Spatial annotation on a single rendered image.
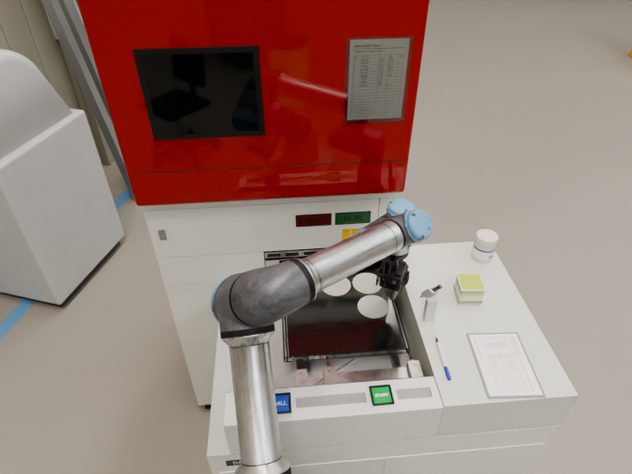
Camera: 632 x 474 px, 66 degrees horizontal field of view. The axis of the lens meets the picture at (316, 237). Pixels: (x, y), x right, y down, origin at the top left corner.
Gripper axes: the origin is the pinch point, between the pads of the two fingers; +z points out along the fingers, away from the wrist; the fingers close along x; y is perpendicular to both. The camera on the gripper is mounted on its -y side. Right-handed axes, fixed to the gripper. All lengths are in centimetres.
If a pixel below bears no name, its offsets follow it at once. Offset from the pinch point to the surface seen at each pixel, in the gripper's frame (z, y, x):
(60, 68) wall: 15, -131, -286
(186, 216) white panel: -17, 11, -66
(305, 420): 1.9, 48.7, -6.7
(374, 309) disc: 7.4, 2.0, -4.3
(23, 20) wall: -23, -113, -282
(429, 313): -2.9, 6.1, 12.9
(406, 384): 1.3, 28.7, 13.2
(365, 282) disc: 7.4, -8.4, -11.3
